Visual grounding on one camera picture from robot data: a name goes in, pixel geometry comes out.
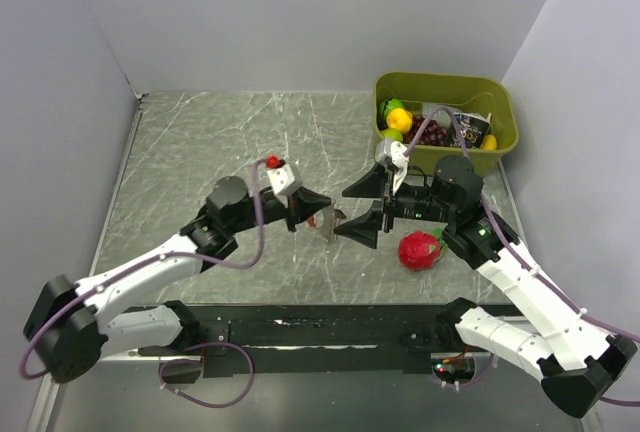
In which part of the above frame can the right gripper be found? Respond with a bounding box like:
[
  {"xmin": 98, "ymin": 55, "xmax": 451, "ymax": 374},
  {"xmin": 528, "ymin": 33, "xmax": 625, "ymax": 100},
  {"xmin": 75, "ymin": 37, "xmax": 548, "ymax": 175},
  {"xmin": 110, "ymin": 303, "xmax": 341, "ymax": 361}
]
[{"xmin": 333, "ymin": 161, "xmax": 455, "ymax": 248}]

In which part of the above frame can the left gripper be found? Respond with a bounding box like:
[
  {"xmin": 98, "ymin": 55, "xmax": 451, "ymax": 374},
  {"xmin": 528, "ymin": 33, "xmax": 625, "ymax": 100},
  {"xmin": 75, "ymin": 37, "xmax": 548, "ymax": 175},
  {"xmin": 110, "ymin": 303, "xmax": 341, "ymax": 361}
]
[{"xmin": 228, "ymin": 185, "xmax": 331, "ymax": 234}]

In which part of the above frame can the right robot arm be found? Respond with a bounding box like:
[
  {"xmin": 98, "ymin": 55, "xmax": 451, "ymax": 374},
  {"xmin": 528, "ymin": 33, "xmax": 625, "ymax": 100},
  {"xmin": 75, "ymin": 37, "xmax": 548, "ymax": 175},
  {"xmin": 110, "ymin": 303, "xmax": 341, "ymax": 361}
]
[{"xmin": 335, "ymin": 155, "xmax": 638, "ymax": 418}]

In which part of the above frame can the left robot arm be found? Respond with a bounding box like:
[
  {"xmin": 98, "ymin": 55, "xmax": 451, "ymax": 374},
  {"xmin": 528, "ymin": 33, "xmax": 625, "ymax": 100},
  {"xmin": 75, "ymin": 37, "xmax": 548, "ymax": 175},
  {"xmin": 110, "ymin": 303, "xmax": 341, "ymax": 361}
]
[{"xmin": 23, "ymin": 172, "xmax": 332, "ymax": 383}]

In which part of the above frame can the red dragon fruit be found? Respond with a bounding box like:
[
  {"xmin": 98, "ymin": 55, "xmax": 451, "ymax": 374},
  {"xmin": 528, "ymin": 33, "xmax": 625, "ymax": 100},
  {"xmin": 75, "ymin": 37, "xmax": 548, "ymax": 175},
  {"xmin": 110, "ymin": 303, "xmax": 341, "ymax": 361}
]
[{"xmin": 397, "ymin": 228, "xmax": 448, "ymax": 272}]

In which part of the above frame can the green lime lower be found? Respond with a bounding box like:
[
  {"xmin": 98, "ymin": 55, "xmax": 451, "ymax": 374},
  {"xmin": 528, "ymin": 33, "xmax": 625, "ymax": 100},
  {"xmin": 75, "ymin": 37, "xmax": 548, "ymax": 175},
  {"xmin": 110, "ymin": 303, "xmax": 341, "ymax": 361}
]
[{"xmin": 381, "ymin": 128, "xmax": 404, "ymax": 143}]

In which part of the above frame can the green lime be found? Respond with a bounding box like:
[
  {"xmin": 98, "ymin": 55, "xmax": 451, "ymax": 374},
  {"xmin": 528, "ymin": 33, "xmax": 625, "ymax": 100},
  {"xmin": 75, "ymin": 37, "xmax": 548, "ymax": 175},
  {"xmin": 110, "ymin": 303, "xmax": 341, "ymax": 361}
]
[
  {"xmin": 378, "ymin": 98, "xmax": 405, "ymax": 120},
  {"xmin": 381, "ymin": 128, "xmax": 404, "ymax": 143}
]

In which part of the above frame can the yellow lemon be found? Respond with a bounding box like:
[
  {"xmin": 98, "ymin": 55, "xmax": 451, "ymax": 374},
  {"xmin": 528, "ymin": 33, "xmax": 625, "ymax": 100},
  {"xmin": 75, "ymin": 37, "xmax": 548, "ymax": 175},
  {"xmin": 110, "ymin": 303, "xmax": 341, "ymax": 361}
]
[{"xmin": 386, "ymin": 108, "xmax": 413, "ymax": 134}]

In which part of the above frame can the dark red grape bunch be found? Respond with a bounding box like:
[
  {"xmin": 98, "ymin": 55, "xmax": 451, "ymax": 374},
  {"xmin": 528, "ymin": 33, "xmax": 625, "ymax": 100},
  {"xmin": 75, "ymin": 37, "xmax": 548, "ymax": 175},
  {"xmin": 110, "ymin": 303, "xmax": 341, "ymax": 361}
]
[{"xmin": 403, "ymin": 116, "xmax": 446, "ymax": 147}]

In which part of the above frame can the green lime upper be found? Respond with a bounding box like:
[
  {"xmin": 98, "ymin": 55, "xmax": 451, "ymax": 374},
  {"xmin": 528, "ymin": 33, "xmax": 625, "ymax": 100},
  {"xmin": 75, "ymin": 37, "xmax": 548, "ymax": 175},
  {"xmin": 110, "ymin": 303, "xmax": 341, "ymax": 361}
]
[{"xmin": 378, "ymin": 98, "xmax": 405, "ymax": 120}]

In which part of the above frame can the black drink carton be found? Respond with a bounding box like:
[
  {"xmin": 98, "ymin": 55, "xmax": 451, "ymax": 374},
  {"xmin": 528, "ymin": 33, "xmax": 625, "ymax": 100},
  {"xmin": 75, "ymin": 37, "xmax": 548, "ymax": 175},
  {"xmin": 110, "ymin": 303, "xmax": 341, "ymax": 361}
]
[{"xmin": 445, "ymin": 112, "xmax": 491, "ymax": 149}]

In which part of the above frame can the small yellow fruit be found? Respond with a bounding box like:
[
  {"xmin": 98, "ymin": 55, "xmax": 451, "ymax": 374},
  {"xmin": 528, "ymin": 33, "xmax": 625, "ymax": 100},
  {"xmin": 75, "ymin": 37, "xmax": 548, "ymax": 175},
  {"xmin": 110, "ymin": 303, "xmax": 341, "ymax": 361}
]
[{"xmin": 481, "ymin": 134, "xmax": 498, "ymax": 151}]

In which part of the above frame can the olive green plastic bin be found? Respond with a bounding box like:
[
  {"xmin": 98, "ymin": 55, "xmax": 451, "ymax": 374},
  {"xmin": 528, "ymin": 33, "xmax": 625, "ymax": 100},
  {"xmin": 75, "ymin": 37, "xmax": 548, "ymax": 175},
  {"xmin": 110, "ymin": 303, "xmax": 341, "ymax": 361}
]
[{"xmin": 372, "ymin": 70, "xmax": 521, "ymax": 181}]

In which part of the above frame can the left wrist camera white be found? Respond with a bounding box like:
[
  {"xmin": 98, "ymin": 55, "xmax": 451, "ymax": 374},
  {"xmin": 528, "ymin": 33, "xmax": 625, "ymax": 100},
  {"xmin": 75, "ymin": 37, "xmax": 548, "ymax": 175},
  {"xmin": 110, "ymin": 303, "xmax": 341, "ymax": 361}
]
[{"xmin": 267, "ymin": 162, "xmax": 303, "ymax": 208}]

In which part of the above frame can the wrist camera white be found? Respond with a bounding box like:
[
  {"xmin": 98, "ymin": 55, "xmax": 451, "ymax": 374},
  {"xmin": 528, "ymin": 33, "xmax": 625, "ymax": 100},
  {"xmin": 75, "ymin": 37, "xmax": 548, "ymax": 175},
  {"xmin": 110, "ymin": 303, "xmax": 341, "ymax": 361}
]
[
  {"xmin": 267, "ymin": 162, "xmax": 303, "ymax": 208},
  {"xmin": 375, "ymin": 137, "xmax": 409, "ymax": 195}
]

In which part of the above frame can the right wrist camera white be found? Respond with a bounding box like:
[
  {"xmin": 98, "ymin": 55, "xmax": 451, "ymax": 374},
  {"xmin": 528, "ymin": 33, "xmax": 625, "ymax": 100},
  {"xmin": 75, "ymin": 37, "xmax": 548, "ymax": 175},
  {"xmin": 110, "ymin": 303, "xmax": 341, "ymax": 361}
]
[{"xmin": 375, "ymin": 137, "xmax": 409, "ymax": 195}]

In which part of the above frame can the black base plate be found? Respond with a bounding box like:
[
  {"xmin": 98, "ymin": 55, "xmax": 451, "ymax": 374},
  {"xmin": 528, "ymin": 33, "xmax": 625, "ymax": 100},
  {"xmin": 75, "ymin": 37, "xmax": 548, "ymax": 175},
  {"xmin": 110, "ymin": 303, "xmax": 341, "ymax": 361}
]
[{"xmin": 138, "ymin": 305, "xmax": 474, "ymax": 378}]

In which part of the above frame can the aluminium frame rail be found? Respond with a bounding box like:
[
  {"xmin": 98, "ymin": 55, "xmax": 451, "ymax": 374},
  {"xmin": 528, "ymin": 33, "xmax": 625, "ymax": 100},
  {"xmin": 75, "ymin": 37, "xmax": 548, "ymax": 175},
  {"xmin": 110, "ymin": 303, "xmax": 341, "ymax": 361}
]
[{"xmin": 27, "ymin": 352, "xmax": 603, "ymax": 431}]

